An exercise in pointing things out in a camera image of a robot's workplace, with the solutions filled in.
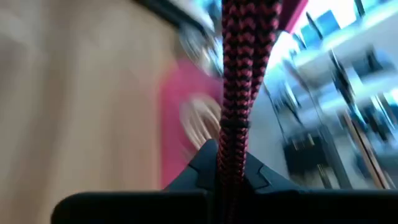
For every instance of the pink plastic bin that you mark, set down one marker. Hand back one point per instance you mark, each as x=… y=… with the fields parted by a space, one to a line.
x=174 y=124

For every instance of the black aluminium table frame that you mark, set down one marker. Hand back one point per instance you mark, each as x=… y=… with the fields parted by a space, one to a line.
x=161 y=9

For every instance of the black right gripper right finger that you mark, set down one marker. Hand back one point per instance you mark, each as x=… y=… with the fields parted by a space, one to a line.
x=311 y=207

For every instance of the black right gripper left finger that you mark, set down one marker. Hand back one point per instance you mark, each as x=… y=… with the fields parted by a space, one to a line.
x=140 y=207

